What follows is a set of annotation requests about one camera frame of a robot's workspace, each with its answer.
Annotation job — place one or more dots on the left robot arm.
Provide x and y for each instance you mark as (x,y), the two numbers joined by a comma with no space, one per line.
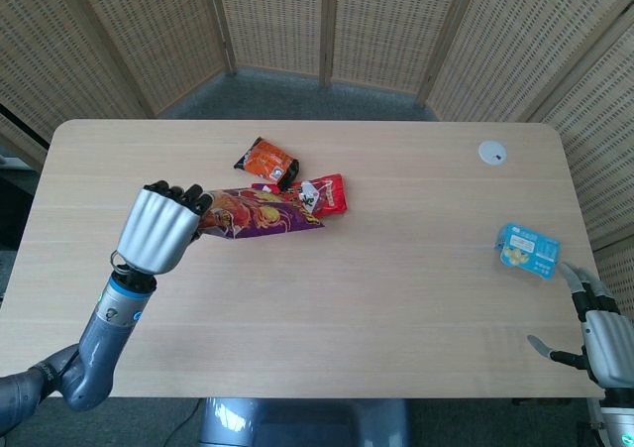
(84,343)

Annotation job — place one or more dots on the woven folding screen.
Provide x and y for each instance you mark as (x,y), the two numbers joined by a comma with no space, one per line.
(317,31)

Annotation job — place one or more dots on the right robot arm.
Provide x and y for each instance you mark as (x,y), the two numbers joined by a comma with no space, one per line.
(616,417)

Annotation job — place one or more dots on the blue snack packet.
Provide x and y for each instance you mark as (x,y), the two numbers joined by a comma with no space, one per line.
(527,251)

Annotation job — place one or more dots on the purple chip bag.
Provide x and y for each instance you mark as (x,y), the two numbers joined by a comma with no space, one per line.
(257,216)

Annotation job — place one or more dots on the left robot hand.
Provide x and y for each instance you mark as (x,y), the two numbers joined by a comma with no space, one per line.
(156,229)

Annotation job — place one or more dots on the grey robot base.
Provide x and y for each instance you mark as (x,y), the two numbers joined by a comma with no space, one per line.
(302,422)

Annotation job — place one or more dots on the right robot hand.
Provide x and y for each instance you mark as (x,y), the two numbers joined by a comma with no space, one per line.
(594,328)

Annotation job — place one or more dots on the orange and black snack packet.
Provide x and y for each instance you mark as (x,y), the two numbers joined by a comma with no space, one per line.
(267,162)

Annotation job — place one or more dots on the red snack bag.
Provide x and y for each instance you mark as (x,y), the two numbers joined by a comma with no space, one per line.
(322,196)

